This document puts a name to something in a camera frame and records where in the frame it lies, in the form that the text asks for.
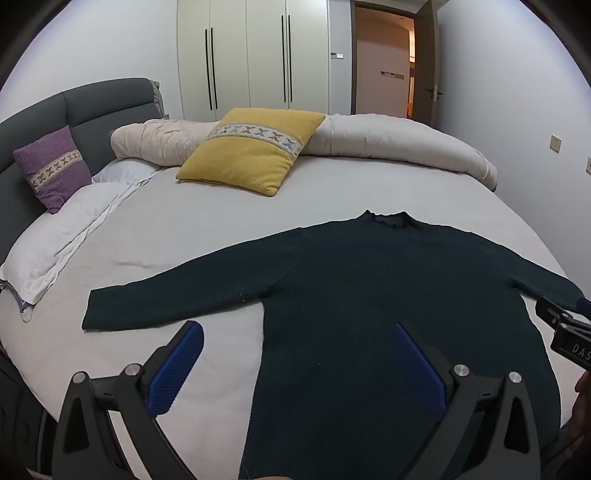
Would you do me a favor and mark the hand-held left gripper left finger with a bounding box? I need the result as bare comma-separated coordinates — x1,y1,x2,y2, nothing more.
51,320,205,480

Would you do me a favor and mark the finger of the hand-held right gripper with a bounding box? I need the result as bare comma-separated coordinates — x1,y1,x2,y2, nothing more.
536,297,591,330

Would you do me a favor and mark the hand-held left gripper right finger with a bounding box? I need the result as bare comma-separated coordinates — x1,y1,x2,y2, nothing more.
392,322,541,480

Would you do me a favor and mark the dark green sweater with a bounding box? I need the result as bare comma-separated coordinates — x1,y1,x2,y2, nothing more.
82,210,586,480

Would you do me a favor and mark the bed with white sheet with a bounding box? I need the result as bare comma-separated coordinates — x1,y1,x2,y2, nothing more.
0,152,583,480

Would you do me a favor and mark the large white pillow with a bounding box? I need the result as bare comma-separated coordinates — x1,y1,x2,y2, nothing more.
0,181,141,308

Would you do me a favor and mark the small white pillow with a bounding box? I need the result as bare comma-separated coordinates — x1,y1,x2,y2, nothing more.
91,159,163,185

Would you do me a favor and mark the yellow patterned pillow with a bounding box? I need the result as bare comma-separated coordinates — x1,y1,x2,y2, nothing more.
175,108,327,197

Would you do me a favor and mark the beige rolled duvet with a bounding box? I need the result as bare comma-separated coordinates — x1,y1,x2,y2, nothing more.
110,113,498,190

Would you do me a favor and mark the purple patterned pillow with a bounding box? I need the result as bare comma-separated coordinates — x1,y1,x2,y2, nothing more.
13,126,93,214

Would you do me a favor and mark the grey upholstered headboard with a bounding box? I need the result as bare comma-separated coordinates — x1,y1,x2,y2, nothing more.
0,78,168,223

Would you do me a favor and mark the brown wooden door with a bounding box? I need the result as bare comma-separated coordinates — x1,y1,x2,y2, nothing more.
412,0,444,124

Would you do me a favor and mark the white wardrobe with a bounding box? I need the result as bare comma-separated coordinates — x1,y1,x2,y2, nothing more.
177,0,331,123

